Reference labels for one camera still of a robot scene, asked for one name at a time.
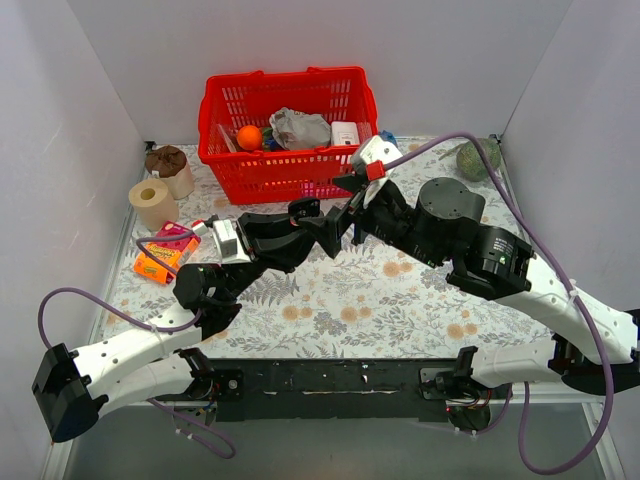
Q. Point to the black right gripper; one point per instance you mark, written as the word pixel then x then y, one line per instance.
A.
pixel 361 216

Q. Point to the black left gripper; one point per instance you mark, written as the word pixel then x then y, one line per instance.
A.
pixel 250 238

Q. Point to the black earbud charging case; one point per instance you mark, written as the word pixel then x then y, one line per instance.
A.
pixel 304 208

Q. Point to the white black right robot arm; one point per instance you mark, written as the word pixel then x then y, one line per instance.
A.
pixel 592 346

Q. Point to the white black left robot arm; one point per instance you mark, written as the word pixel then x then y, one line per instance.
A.
pixel 74 388

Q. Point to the white small box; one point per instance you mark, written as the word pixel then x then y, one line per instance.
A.
pixel 344 133

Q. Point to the blue white wipes canister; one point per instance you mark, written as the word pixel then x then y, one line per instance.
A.
pixel 388 137

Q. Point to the red plastic shopping basket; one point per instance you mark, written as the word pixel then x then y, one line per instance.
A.
pixel 274 174

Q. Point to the crumpled grey paper bag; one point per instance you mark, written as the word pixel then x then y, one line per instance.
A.
pixel 296 130

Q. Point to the orange pink candy box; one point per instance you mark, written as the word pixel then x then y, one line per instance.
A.
pixel 173 253

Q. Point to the floral patterned table mat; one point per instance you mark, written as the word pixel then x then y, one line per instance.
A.
pixel 372 301

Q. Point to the orange fruit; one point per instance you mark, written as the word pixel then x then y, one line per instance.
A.
pixel 250 138

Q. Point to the beige toilet paper roll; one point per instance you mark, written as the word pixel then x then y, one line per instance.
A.
pixel 153 203

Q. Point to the brown topped paper roll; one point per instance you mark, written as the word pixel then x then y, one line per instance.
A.
pixel 170 165

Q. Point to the green netted melon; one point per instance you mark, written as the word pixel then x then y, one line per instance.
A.
pixel 469 162

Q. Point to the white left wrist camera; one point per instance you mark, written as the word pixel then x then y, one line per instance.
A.
pixel 227 240

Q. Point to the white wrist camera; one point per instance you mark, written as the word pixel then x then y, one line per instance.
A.
pixel 227 240
pixel 370 160

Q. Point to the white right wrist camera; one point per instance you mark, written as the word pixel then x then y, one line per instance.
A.
pixel 370 160

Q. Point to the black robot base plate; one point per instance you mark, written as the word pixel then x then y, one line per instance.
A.
pixel 425 390

